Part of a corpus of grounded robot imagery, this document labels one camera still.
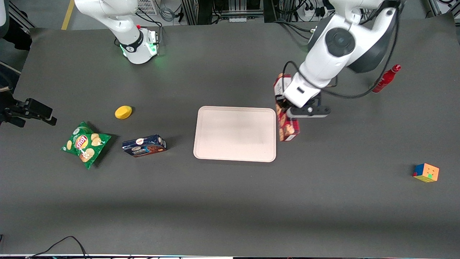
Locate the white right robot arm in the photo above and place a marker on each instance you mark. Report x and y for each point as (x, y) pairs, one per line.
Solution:
(134, 46)

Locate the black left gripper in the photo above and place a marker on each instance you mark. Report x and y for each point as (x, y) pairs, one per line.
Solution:
(281, 104)

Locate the small white power strip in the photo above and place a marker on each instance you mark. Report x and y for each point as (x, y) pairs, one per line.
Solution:
(238, 19)

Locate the aluminium equipment rack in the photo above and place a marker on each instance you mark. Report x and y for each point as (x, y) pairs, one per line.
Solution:
(222, 9)

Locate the grey table mat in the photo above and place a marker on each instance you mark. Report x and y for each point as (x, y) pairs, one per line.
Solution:
(230, 205)

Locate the red cookie box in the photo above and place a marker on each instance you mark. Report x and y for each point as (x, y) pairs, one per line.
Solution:
(288, 128)

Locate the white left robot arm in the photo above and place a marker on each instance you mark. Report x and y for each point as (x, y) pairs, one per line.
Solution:
(334, 46)

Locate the white perforated box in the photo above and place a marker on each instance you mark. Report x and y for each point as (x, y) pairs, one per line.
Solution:
(147, 6)

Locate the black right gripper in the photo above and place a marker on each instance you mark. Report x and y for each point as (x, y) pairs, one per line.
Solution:
(18, 109)

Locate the yellow round sponge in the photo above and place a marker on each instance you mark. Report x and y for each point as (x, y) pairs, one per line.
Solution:
(123, 112)

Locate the beige plastic tray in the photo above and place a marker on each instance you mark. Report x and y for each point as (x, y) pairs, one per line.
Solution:
(235, 133)

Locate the silver wrist camera bar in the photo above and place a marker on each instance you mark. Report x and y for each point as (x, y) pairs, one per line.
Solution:
(309, 112)

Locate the dark blue cookie box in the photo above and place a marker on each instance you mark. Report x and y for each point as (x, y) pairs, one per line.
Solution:
(143, 145)

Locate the colourful puzzle cube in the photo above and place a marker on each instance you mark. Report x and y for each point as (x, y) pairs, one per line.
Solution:
(426, 173)

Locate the green chips bag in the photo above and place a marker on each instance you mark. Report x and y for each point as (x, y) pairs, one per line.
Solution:
(85, 144)

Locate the red cola bottle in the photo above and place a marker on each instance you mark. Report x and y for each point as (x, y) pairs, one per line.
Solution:
(385, 79)

